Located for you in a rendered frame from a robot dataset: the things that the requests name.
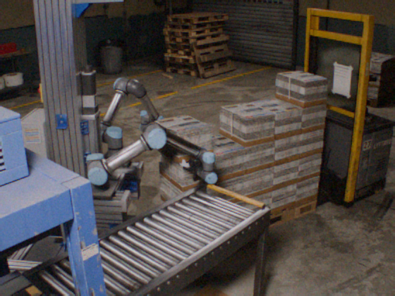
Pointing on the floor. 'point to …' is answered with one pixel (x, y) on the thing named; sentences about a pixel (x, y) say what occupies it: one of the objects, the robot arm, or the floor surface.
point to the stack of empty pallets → (185, 61)
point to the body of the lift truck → (332, 134)
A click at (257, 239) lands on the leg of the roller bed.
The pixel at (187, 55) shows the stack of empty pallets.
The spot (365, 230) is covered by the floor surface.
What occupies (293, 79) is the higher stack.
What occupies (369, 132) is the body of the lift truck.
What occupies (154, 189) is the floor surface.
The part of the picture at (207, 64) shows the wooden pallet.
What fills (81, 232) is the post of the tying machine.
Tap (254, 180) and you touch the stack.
